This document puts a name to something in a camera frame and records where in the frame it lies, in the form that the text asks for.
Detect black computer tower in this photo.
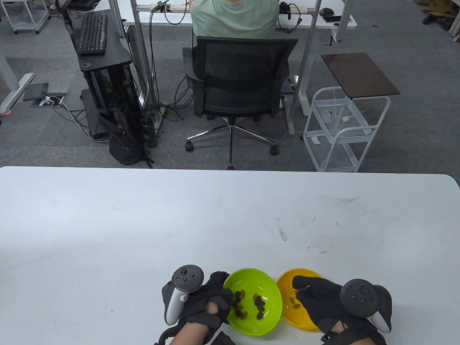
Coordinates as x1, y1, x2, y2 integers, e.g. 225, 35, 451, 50
83, 64, 141, 117

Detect black keyboard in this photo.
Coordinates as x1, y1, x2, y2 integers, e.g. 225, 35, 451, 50
78, 14, 107, 56

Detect black standing desk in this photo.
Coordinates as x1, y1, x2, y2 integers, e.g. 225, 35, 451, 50
61, 0, 146, 141

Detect pile of dark raisins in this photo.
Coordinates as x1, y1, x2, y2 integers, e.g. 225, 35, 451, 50
232, 289, 267, 320

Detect white desk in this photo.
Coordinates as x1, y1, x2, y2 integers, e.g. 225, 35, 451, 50
122, 0, 358, 116

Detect white charger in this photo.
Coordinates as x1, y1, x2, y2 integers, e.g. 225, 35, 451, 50
325, 110, 354, 125

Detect black backpack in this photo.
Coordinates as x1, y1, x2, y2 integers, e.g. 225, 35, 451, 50
99, 108, 155, 169

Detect person's right hand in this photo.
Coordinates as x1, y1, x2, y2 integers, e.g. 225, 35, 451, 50
292, 275, 360, 333

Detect floor socket box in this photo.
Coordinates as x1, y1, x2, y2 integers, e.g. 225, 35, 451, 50
29, 92, 69, 108

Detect person's left forearm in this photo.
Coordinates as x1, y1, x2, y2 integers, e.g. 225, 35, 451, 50
169, 321, 212, 345

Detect black looped cable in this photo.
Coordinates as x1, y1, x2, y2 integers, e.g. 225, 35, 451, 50
277, 2, 302, 34

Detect black floor plate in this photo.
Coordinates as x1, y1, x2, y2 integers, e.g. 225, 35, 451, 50
23, 83, 49, 102

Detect green plastic bowl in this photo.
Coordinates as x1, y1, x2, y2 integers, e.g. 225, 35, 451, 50
223, 268, 283, 336

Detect white wire cart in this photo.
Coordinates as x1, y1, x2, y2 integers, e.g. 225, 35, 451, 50
303, 86, 391, 173

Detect beige power strip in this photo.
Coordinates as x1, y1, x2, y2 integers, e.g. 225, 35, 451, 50
149, 3, 189, 13

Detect person's left hand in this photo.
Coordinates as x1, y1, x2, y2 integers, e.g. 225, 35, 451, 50
179, 271, 234, 326

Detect black shoes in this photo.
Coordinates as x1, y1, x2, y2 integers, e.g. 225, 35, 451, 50
422, 13, 454, 31

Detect white floor cable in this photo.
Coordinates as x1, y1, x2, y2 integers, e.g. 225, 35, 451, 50
50, 97, 110, 143

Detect brown side table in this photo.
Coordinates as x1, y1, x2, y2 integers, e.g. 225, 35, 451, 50
321, 52, 401, 100

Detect white desk leg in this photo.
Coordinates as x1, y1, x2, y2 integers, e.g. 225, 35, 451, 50
0, 47, 35, 113

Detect black mesh office chair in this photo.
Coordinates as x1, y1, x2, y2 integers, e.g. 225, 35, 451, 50
182, 36, 299, 170

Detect yellow plastic bowl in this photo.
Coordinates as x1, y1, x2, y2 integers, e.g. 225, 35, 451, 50
277, 268, 326, 330

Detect white rolling cart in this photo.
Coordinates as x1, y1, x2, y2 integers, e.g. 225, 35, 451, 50
0, 0, 51, 35

